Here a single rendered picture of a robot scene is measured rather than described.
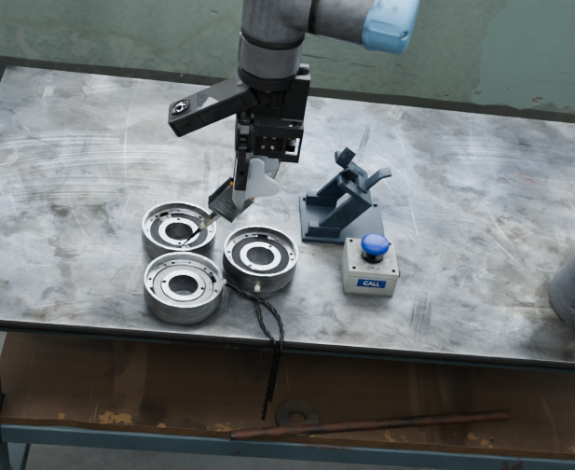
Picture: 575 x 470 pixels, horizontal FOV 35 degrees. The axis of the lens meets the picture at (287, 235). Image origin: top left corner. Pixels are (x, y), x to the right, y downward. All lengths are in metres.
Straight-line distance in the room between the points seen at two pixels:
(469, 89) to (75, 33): 1.27
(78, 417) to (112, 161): 0.40
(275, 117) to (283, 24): 0.14
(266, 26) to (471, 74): 2.06
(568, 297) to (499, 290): 0.10
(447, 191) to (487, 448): 0.41
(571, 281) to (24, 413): 0.82
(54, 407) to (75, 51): 1.74
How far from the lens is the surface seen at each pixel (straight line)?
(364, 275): 1.28
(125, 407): 1.46
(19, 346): 1.54
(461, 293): 1.36
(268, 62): 1.07
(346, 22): 1.02
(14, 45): 3.05
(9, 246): 1.34
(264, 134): 1.13
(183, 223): 1.33
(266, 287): 1.27
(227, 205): 1.23
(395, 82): 3.05
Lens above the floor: 1.70
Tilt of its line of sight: 41 degrees down
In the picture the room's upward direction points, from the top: 10 degrees clockwise
